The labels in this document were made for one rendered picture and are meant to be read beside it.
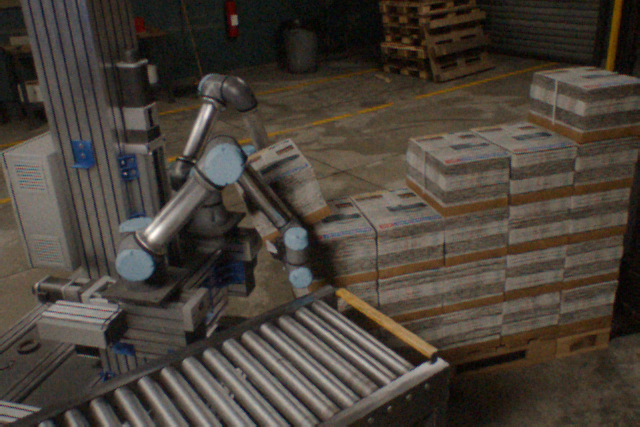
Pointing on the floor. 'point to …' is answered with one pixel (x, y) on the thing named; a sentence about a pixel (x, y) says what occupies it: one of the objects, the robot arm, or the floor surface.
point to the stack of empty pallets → (426, 9)
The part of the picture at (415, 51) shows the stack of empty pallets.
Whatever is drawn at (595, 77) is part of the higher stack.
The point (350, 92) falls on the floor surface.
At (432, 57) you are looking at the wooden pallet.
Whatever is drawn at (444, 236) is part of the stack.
